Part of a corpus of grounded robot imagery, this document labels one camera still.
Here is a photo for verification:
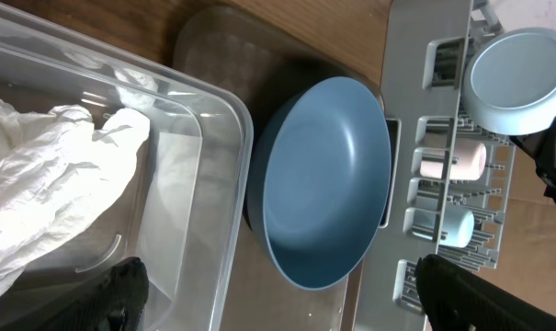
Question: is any clear plastic bin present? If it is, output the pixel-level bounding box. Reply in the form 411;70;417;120
0;3;253;330

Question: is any light blue bowl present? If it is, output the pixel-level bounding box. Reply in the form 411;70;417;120
461;28;556;136

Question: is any pink cup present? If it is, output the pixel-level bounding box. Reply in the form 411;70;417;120
420;133;486;180

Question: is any white tissue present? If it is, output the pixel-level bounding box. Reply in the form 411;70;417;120
0;89;152;307

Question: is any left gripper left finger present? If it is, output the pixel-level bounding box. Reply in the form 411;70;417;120
40;257;149;331

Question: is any dark blue plate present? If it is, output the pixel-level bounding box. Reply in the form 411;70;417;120
246;76;391;291

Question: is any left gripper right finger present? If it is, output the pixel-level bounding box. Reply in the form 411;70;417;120
415;254;556;331

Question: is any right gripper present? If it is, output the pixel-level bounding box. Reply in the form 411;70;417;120
509;117;556;205

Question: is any light blue cup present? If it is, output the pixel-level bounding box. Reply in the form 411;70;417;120
413;206;475;248

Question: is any grey dishwasher rack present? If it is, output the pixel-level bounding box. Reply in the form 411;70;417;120
341;1;516;330

